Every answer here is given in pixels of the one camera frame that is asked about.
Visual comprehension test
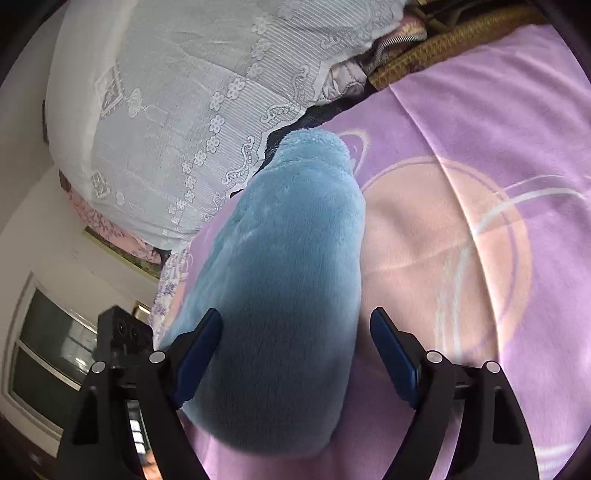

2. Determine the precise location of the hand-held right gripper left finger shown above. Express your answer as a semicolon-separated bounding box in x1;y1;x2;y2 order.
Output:
54;308;223;480

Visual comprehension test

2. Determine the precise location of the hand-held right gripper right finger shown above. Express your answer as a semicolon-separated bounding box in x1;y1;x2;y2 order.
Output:
369;307;539;480

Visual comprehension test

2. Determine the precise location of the blue fleece garment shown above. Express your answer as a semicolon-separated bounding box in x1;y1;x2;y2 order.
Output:
157;129;368;460

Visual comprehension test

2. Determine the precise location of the purple floral sheet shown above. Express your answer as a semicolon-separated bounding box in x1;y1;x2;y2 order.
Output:
150;244;195;343

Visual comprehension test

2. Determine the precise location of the white framed window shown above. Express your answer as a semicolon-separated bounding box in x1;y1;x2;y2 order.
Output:
2;272;153;440

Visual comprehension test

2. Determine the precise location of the pink floral fabric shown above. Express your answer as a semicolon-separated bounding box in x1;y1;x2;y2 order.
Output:
58;168;172;278

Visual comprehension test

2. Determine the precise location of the purple printed blanket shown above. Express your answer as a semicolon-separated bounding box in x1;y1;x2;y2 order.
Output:
157;18;591;480

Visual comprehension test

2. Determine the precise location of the white lace cloth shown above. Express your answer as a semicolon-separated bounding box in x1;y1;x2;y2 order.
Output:
44;0;410;253

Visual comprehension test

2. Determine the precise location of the dark cloth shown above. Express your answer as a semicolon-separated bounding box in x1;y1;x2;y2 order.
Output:
231;104;352;199

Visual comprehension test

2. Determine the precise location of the woven rattan mat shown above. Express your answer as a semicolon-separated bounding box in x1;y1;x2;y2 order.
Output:
367;4;550;91

